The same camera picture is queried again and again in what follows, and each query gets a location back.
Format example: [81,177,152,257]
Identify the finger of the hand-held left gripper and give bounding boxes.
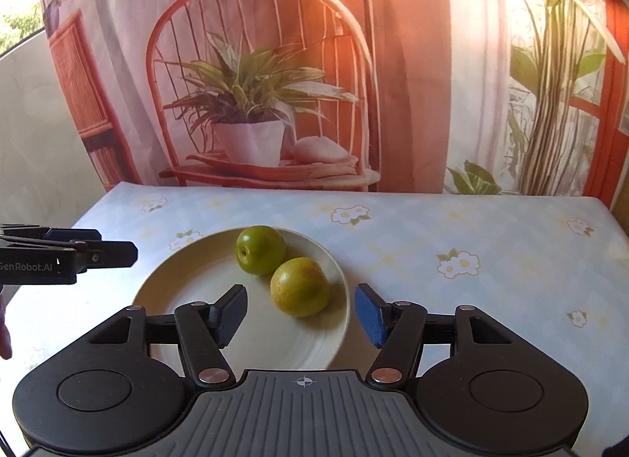
[49,239,139,274]
[0,224,103,244]

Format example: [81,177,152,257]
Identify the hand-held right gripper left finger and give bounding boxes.
[87,284,248,389]

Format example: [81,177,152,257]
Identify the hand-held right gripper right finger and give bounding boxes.
[355,283,522,386]

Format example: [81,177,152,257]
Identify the cream ceramic plate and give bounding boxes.
[132,226,351,372]

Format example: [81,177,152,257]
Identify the green jujube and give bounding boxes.
[236,225,287,276]

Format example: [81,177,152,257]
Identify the yellow-green jujube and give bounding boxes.
[270,257,329,319]

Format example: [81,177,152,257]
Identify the person's left hand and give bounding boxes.
[0,287,13,360]

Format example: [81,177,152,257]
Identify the floral tablecloth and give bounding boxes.
[0,181,629,457]

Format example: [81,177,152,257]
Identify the green trees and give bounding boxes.
[0,1,46,54]

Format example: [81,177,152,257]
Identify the printed backdrop cloth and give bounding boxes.
[37,0,629,215]

